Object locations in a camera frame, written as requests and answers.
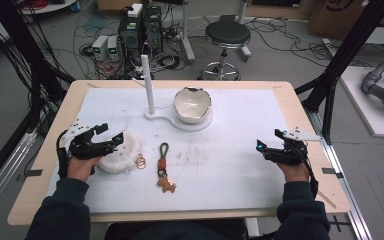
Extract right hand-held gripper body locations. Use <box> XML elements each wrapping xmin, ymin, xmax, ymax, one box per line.
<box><xmin>263</xmin><ymin>126</ymin><xmax>323</xmax><ymax>167</ymax></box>

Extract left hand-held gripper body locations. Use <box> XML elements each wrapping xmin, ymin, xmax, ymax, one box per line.
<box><xmin>58</xmin><ymin>121</ymin><xmax>117</xmax><ymax>162</ymax></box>

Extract white fluffy pouch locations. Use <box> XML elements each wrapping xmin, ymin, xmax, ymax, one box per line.
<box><xmin>97</xmin><ymin>131</ymin><xmax>143</xmax><ymax>175</ymax></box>

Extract person's left hand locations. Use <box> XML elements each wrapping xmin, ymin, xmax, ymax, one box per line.
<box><xmin>66</xmin><ymin>154</ymin><xmax>102</xmax><ymax>183</ymax></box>

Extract person's right hand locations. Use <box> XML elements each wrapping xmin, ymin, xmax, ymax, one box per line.
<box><xmin>275</xmin><ymin>160</ymin><xmax>312</xmax><ymax>184</ymax></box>

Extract wooden table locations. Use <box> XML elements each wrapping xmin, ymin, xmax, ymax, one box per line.
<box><xmin>7</xmin><ymin>79</ymin><xmax>352</xmax><ymax>227</ymax></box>

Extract white table mat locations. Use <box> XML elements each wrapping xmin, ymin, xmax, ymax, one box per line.
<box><xmin>47</xmin><ymin>87</ymin><xmax>290</xmax><ymax>215</ymax></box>

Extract black tape strip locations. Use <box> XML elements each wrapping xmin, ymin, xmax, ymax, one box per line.
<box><xmin>24</xmin><ymin>168</ymin><xmax>44</xmax><ymax>178</ymax></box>
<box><xmin>321</xmin><ymin>167</ymin><xmax>345</xmax><ymax>180</ymax></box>

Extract white jewellery stand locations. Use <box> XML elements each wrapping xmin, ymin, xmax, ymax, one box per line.
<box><xmin>131</xmin><ymin>54</ymin><xmax>214</xmax><ymax>133</ymax></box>

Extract white shell-shaped bowl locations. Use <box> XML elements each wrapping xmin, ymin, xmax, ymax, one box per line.
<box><xmin>172</xmin><ymin>86</ymin><xmax>213</xmax><ymax>125</ymax></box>

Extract grey power supply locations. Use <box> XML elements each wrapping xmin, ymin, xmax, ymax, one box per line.
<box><xmin>91</xmin><ymin>34</ymin><xmax>110</xmax><ymax>61</ymax></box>
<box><xmin>106</xmin><ymin>35</ymin><xmax>120</xmax><ymax>62</ymax></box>

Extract white floor board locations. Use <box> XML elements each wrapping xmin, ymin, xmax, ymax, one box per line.
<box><xmin>339</xmin><ymin>65</ymin><xmax>384</xmax><ymax>140</ymax></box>

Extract black computer tower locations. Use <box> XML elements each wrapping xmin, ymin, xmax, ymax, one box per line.
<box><xmin>142</xmin><ymin>5</ymin><xmax>164</xmax><ymax>53</ymax></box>
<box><xmin>117</xmin><ymin>3</ymin><xmax>145</xmax><ymax>58</ymax></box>

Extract person's lap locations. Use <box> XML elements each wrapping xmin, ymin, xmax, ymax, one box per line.
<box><xmin>103</xmin><ymin>217</ymin><xmax>248</xmax><ymax>240</ymax></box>

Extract black round stool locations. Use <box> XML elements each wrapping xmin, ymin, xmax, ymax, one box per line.
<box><xmin>197</xmin><ymin>20</ymin><xmax>252</xmax><ymax>82</ymax></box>

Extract cardboard box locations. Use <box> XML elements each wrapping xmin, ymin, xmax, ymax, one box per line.
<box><xmin>307</xmin><ymin>0</ymin><xmax>384</xmax><ymax>42</ymax></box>

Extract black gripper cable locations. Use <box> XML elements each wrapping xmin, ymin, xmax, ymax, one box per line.
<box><xmin>56</xmin><ymin>129</ymin><xmax>70</xmax><ymax>180</ymax></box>
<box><xmin>299</xmin><ymin>149</ymin><xmax>320</xmax><ymax>202</ymax></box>

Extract copper wire rings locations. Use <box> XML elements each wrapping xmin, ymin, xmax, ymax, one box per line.
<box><xmin>134</xmin><ymin>153</ymin><xmax>147</xmax><ymax>170</ymax></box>

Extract green cord dog keychain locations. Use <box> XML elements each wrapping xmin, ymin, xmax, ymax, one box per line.
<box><xmin>156</xmin><ymin>142</ymin><xmax>178</xmax><ymax>194</ymax></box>

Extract black metal frame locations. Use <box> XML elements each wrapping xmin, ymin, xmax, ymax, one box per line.
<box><xmin>293</xmin><ymin>0</ymin><xmax>384</xmax><ymax>145</ymax></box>
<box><xmin>0</xmin><ymin>0</ymin><xmax>76</xmax><ymax>134</ymax></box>

